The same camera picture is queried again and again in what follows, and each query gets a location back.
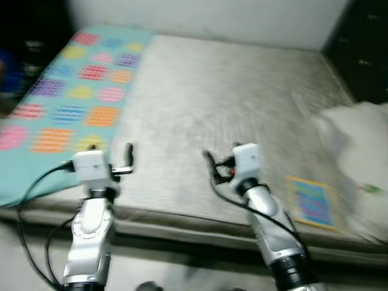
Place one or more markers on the grey left robot leg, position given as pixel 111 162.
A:
pixel 148 286

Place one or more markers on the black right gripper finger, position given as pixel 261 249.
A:
pixel 211 167

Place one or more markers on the colourful children's book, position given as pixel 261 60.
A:
pixel 312 203

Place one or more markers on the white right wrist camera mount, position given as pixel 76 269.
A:
pixel 247 160

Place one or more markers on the grey quilted mattress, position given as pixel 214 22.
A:
pixel 212 97

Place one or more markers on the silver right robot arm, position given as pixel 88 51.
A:
pixel 273 224

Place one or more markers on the grey robot leg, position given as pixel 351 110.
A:
pixel 148 286
pixel 236 288

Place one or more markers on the white pillow with green tree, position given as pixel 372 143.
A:
pixel 364 145

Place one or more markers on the grey right robot leg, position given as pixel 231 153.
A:
pixel 236 288

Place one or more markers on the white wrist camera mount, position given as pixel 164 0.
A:
pixel 247 160
pixel 91 167

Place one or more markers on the large black furniture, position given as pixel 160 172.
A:
pixel 30 15

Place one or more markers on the dark tufted headboard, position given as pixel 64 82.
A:
pixel 364 48

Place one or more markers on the teal blanket with dotted shapes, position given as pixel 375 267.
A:
pixel 24 179

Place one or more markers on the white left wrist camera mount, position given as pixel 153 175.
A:
pixel 91 167

